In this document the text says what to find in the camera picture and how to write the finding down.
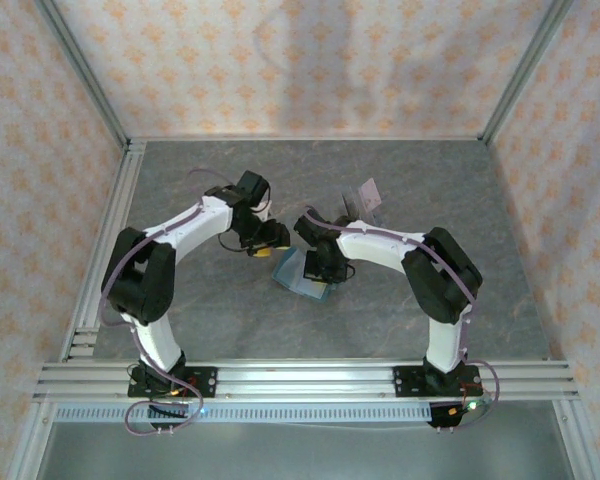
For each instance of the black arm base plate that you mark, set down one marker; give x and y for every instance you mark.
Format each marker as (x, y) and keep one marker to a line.
(405, 375)
(202, 375)

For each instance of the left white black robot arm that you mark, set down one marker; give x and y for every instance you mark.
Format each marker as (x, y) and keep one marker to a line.
(195, 225)

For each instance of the blue card holder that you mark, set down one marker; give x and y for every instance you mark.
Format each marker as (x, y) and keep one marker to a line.
(290, 270)

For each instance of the grey metal sheet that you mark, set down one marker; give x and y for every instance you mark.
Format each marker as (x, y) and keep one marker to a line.
(305, 452)

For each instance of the aluminium frame post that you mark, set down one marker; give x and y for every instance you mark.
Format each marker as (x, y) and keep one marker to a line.
(83, 70)
(526, 70)
(34, 440)
(574, 440)

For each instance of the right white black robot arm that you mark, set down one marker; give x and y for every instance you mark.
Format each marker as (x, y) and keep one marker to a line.
(375, 247)

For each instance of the thin aluminium rear rail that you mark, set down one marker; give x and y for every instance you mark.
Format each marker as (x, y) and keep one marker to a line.
(305, 137)

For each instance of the pink credit card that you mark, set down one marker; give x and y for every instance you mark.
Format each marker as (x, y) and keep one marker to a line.
(371, 193)

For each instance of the wide aluminium frame rail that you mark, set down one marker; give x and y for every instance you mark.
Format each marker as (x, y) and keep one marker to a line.
(305, 380)

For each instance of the aluminium side floor rail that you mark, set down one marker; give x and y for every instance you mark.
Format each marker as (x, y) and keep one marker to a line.
(107, 250)

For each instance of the clear acrylic card stand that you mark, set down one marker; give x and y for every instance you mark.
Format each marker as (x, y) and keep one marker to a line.
(375, 212)

